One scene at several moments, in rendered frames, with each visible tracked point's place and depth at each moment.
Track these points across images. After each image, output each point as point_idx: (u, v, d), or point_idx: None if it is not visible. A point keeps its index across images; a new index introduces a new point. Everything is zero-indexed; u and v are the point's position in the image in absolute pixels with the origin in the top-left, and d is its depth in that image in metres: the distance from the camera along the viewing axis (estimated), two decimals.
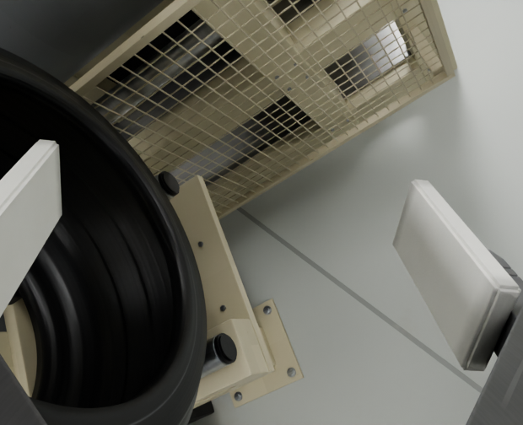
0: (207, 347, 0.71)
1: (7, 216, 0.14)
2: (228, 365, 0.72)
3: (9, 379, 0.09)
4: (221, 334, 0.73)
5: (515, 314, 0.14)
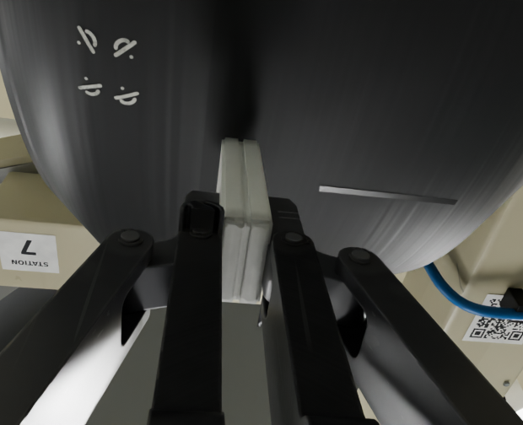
0: None
1: (244, 200, 0.16)
2: None
3: (217, 352, 0.10)
4: None
5: (270, 247, 0.15)
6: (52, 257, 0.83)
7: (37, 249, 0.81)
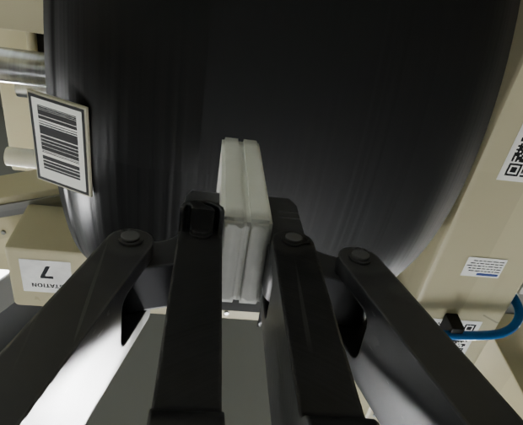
0: None
1: (244, 200, 0.16)
2: None
3: (217, 352, 0.10)
4: None
5: (270, 247, 0.15)
6: None
7: (54, 273, 0.94)
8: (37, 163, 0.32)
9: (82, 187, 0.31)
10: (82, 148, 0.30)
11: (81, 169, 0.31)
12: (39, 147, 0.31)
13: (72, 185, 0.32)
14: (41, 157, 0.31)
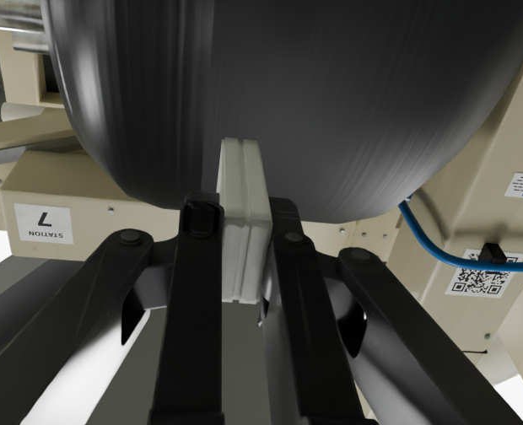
0: None
1: (244, 200, 0.16)
2: None
3: (217, 352, 0.10)
4: None
5: (270, 247, 0.15)
6: (67, 228, 0.88)
7: (52, 220, 0.87)
8: None
9: None
10: None
11: None
12: None
13: None
14: None
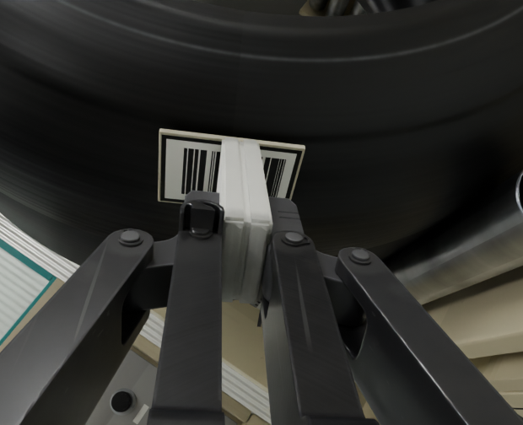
0: None
1: (244, 200, 0.16)
2: (511, 201, 0.25)
3: (217, 352, 0.10)
4: None
5: (270, 247, 0.15)
6: None
7: None
8: (186, 131, 0.21)
9: (170, 194, 0.23)
10: None
11: None
12: (218, 147, 0.21)
13: (169, 182, 0.22)
14: (202, 147, 0.21)
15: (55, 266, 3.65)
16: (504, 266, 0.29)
